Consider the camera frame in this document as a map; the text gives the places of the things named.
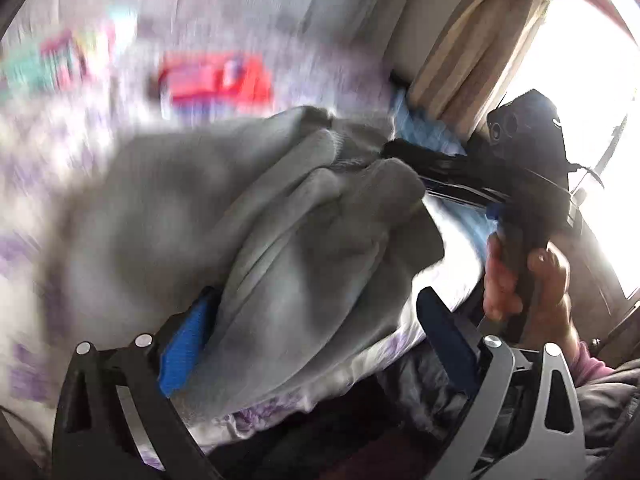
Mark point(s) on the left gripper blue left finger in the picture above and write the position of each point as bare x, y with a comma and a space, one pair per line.
181, 342

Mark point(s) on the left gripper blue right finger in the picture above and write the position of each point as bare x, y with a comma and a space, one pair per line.
457, 356

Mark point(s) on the grey sweatpants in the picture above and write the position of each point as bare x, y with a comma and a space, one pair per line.
311, 236

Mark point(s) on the beige striped window curtain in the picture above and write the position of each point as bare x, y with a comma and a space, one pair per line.
473, 60

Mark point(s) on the purple floral bed sheet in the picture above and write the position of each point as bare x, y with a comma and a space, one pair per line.
52, 143

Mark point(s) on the red blue folded garment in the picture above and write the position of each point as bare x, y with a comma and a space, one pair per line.
231, 78

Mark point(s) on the teal pink folded blanket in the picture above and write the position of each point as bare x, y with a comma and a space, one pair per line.
69, 58

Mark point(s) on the lilac wall curtain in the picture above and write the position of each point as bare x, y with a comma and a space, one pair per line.
225, 5

